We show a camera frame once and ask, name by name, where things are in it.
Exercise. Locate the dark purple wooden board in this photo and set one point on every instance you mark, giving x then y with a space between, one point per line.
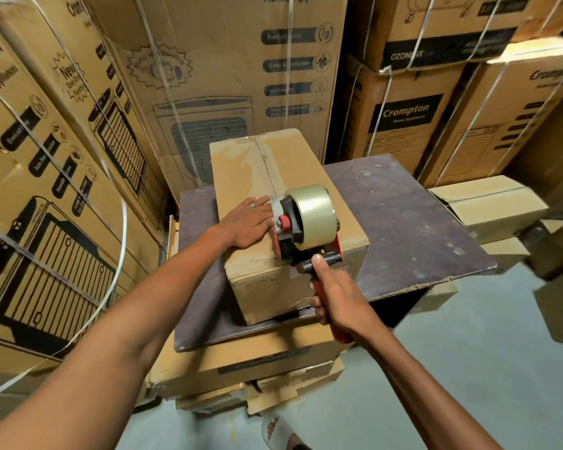
403 224

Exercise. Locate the large printed appliance carton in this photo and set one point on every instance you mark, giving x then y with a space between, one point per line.
42 220
89 88
506 117
234 74

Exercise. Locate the person's left forearm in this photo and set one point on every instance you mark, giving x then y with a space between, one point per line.
108 346

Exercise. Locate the person's foot in sandal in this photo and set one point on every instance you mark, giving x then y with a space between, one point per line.
279 433

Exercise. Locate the small open cardboard box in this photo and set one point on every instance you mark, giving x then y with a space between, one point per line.
492 206

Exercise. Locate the blurred cardboard box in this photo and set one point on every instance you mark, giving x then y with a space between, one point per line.
556 276

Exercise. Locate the person's left hand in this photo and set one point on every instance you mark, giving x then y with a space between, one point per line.
246 224

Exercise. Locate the plain brown cardboard box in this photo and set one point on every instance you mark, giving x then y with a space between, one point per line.
267 201

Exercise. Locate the person's right hand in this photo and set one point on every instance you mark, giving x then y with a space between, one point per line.
340 299

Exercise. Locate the clear packing tape roll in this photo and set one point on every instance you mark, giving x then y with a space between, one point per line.
309 215

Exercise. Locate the person's right thumb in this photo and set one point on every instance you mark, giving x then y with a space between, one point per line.
320 271

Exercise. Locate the carton with black label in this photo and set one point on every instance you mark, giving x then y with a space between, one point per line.
394 117
441 28

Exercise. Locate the folded cardboard pieces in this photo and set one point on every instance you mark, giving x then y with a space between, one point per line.
262 391

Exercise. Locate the person's left fingers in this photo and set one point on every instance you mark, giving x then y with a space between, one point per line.
260 207

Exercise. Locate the flat cardboard box under board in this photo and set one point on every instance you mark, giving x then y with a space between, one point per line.
244 360

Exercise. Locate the person's right forearm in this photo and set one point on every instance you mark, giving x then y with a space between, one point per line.
417 388

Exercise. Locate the red black tape dispenser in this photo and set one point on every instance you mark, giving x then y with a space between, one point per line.
305 257

